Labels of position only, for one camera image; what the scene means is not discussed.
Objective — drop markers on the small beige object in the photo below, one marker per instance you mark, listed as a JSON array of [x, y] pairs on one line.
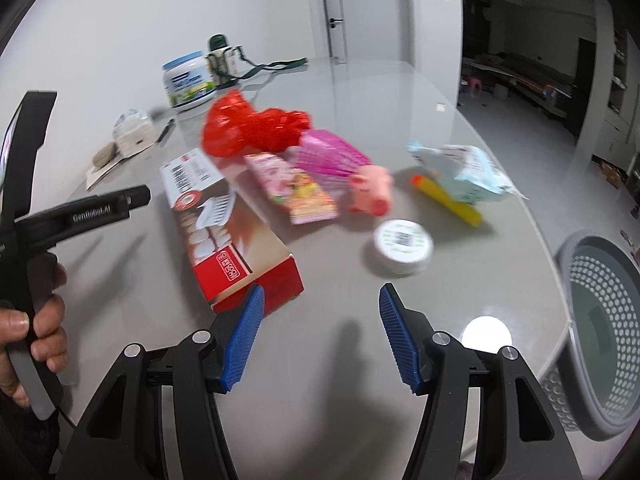
[[105, 155]]

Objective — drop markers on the pink pig toy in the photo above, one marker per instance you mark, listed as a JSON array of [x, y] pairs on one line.
[[372, 190]]

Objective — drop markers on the white round tin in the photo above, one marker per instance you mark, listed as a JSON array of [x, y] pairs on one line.
[[402, 247]]

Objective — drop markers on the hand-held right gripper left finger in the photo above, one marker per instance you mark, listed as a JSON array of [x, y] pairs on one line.
[[245, 340]]

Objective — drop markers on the grey perforated basket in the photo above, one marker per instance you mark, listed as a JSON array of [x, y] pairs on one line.
[[600, 310]]

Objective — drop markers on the person's left hand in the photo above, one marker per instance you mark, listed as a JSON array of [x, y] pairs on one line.
[[50, 330]]

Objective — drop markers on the red plastic bag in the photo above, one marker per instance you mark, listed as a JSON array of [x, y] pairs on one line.
[[250, 127]]

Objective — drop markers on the black pen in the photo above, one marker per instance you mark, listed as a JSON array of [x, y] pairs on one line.
[[166, 130]]

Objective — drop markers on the white paper sheet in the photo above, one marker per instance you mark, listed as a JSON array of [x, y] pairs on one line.
[[107, 172]]

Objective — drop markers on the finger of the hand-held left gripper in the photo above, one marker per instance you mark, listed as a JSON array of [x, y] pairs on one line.
[[136, 197]]

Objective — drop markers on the low long table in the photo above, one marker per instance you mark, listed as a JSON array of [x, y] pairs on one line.
[[525, 80]]

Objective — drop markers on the white jar with blue lid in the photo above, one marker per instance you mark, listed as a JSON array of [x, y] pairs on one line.
[[187, 82]]

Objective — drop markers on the pink snack packet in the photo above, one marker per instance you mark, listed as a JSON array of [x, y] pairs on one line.
[[295, 190]]

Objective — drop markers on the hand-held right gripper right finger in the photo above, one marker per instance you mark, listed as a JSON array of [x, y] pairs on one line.
[[400, 340]]

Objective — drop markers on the red cardboard box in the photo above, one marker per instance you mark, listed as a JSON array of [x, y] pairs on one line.
[[225, 240]]

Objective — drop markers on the built-in wall shelf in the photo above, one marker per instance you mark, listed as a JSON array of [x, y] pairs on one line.
[[619, 70]]

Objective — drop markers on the orange yellow tube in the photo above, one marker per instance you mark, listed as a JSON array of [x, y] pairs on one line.
[[450, 202]]

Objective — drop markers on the pink stool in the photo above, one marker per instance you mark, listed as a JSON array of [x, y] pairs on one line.
[[475, 85]]

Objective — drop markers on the light blue packet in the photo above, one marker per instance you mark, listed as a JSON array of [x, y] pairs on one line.
[[470, 172]]

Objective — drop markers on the grey door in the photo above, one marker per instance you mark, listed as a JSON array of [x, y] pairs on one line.
[[334, 5]]

